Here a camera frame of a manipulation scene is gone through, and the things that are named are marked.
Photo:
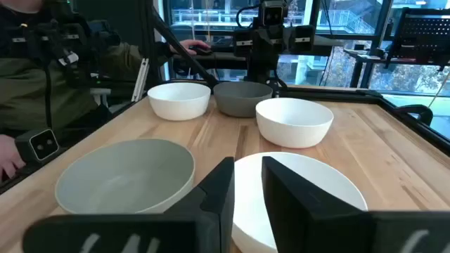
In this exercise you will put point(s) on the black table edge frame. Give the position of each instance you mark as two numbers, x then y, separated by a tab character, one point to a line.
334	93

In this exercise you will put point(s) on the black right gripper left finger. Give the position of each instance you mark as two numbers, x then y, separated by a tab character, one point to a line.
197	228

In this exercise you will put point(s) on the black operator desk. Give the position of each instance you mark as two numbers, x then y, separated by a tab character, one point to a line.
225	60

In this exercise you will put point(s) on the black computer mouse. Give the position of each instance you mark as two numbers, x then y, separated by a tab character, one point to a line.
203	51

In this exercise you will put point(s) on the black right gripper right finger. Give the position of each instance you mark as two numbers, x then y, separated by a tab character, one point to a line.
316	228

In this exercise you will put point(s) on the black perforated panel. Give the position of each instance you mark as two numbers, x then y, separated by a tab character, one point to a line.
422	38

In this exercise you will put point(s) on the person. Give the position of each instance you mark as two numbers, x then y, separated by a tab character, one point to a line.
21	91

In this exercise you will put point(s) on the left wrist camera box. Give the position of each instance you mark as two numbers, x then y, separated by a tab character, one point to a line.
273	14

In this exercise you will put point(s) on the person's forearm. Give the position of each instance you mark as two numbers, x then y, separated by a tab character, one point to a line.
133	61

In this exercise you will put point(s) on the black diagonal strut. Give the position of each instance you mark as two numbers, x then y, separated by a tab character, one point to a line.
183	49

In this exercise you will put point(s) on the wide white bowl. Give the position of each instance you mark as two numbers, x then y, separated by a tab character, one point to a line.
247	211

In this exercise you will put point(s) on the small white bowl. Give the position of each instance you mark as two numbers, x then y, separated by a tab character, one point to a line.
179	105

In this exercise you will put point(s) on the pale grey-green bowl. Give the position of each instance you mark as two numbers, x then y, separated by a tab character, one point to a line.
123	175

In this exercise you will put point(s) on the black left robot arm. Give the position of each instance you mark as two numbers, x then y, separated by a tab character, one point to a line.
262	68

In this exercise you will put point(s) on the person's hand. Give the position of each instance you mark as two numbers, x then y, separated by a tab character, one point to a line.
8	158
190	45

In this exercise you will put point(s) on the medium white bowl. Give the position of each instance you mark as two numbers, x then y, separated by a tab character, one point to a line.
293	130

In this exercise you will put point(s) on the table-level camera box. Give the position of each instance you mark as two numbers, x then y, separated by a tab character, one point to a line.
38	145

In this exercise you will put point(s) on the grey bowl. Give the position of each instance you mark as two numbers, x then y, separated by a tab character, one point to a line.
242	103

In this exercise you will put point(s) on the black background desk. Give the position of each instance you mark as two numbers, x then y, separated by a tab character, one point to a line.
365	56

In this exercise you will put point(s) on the white aluminium bar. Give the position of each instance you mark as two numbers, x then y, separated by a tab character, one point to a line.
140	81

